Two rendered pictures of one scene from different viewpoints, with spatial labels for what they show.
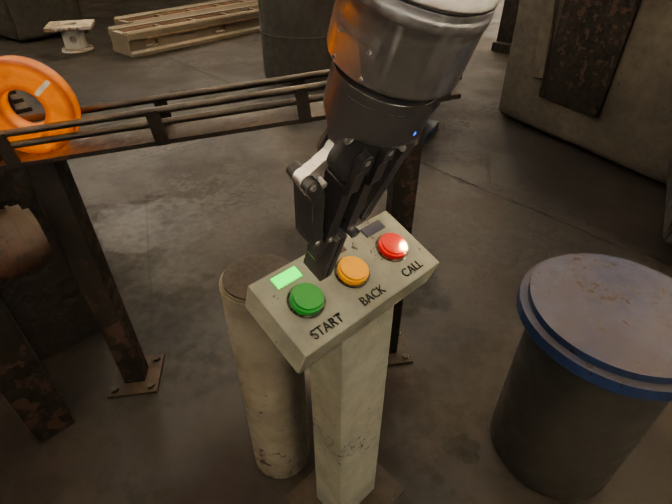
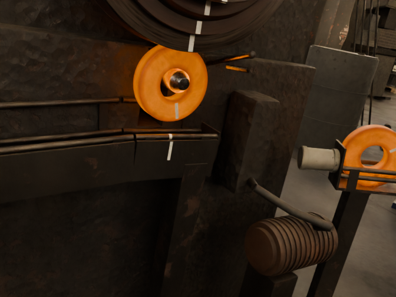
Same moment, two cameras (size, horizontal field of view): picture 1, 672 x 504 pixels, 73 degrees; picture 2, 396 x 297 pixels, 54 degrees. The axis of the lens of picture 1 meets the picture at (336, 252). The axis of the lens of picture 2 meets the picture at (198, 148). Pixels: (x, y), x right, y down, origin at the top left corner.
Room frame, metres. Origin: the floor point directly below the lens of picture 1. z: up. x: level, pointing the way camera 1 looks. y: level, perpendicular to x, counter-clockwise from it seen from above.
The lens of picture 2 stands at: (-0.24, 0.80, 0.95)
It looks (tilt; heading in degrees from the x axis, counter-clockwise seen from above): 19 degrees down; 8
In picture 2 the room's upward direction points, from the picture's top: 11 degrees clockwise
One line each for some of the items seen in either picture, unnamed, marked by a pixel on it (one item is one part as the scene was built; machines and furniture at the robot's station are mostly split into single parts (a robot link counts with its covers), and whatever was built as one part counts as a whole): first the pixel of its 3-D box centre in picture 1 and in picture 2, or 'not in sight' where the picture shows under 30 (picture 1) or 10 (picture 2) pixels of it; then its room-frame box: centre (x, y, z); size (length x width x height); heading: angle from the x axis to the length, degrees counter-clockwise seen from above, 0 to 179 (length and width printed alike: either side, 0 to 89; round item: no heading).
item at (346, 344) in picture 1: (348, 407); not in sight; (0.43, -0.02, 0.31); 0.24 x 0.16 x 0.62; 133
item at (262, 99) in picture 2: not in sight; (244, 141); (0.68, 0.82, 0.68); 0.11 x 0.08 x 0.24; 43
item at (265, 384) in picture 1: (272, 380); not in sight; (0.52, 0.12, 0.26); 0.12 x 0.12 x 0.52
